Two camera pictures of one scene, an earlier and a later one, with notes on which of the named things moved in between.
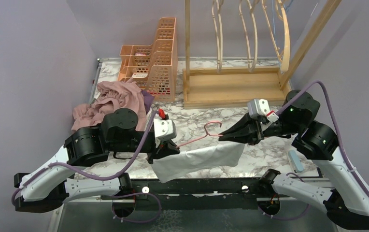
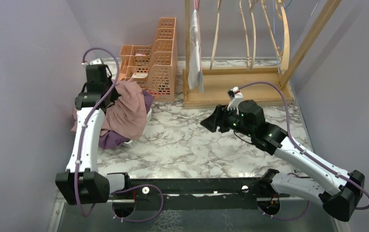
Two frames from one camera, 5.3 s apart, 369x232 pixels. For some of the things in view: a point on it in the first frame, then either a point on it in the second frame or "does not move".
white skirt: (216, 155) -> (195, 77)
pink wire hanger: (206, 133) -> (196, 4)
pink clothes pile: (111, 95) does not move
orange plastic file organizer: (152, 67) does not move
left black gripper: (165, 148) -> (115, 95)
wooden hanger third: (285, 62) does not move
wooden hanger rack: (234, 86) does not move
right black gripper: (251, 132) -> (218, 118)
